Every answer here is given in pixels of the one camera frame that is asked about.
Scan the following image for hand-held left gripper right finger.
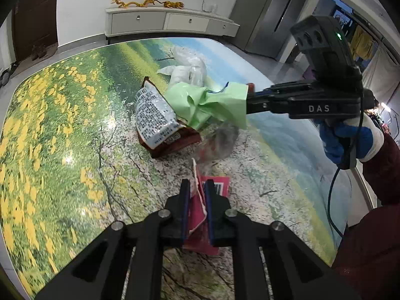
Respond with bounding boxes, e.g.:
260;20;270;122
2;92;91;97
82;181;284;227
204;179;363;300

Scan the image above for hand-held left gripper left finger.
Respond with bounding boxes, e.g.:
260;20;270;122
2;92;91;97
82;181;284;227
34;179;191;300

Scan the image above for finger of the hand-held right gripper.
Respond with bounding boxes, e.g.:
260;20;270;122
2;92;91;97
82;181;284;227
248;80;317;97
245;95;291;116

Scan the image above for red packet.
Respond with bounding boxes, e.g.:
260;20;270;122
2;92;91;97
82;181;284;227
183;175;231;255

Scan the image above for green plastic bag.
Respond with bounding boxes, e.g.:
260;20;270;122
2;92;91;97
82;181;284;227
164;81;251;131

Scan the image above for person's right forearm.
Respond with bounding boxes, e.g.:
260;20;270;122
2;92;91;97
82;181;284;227
362;131;400;207

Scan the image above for person's right hand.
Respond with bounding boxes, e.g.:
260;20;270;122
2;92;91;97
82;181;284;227
319;114;384;165

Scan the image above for clear plastic wrapper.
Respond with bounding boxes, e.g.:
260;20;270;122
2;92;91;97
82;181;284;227
197;125;240;166

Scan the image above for yellow hanging garment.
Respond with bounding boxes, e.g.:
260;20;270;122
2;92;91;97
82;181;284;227
350;26;374;60

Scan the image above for grey steel refrigerator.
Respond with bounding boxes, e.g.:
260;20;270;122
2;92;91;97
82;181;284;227
231;0;310;60

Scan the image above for white plastic bag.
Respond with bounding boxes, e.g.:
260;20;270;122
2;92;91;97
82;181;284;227
156;46;208;88

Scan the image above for red-brown snack packet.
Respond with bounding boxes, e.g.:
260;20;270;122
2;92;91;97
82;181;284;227
135;78;201;159

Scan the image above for white television cabinet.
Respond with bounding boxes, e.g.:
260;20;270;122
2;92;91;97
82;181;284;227
104;6;241;38

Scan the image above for person's maroon clothing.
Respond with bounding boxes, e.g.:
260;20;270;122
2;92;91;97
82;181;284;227
331;204;400;300

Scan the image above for dark brown entrance door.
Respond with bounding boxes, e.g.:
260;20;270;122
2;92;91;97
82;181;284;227
12;0;60;63

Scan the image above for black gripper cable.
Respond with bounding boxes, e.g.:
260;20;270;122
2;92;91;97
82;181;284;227
327;90;367;242

